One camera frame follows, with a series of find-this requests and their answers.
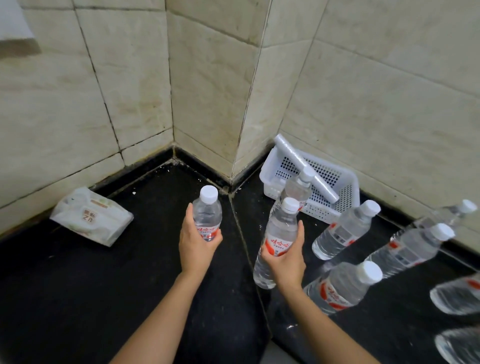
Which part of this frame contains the person's left hand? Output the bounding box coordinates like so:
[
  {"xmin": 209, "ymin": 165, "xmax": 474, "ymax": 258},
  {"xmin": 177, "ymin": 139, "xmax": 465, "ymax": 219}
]
[{"xmin": 178, "ymin": 203, "xmax": 223, "ymax": 280}]

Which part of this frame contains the person's right hand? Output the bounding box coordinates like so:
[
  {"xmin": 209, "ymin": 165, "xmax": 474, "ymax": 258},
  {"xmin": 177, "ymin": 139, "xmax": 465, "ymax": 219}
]
[{"xmin": 260, "ymin": 220, "xmax": 307, "ymax": 290}]

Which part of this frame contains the red label water bottle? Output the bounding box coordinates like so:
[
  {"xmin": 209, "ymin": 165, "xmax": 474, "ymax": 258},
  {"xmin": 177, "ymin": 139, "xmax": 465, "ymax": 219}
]
[
  {"xmin": 253, "ymin": 197, "xmax": 301, "ymax": 290},
  {"xmin": 192, "ymin": 185, "xmax": 223, "ymax": 242}
]

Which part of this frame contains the person's right forearm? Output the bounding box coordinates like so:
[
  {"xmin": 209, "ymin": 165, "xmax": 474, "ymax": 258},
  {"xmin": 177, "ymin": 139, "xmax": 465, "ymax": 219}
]
[{"xmin": 275, "ymin": 282, "xmax": 371, "ymax": 364}]

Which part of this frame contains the person's left forearm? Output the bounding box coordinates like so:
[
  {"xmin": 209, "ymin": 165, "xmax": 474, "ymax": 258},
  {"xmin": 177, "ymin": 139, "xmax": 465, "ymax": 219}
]
[{"xmin": 110, "ymin": 272, "xmax": 211, "ymax": 364}]

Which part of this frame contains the cluster of clear water bottles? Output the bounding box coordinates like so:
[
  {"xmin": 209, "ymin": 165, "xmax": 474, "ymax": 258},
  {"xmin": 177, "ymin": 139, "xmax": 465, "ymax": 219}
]
[{"xmin": 279, "ymin": 166, "xmax": 480, "ymax": 364}]

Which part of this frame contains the roll of clear plastic bags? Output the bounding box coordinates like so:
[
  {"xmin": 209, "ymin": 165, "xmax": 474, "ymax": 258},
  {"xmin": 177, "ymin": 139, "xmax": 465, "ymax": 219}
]
[{"xmin": 274, "ymin": 134, "xmax": 340, "ymax": 205}]

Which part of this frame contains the white perforated plastic basket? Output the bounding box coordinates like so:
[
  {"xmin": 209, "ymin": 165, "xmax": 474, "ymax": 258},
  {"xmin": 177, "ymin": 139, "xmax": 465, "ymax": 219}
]
[{"xmin": 259, "ymin": 144, "xmax": 361, "ymax": 225}]

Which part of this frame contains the white wet wipes pack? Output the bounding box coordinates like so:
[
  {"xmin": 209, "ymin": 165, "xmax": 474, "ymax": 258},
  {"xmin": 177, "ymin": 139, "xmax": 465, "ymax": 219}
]
[{"xmin": 49, "ymin": 187, "xmax": 134, "ymax": 248}]

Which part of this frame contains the white wall fixture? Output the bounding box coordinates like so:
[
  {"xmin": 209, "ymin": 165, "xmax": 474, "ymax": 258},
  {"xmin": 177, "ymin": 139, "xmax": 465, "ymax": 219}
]
[{"xmin": 0, "ymin": 0, "xmax": 37, "ymax": 41}]

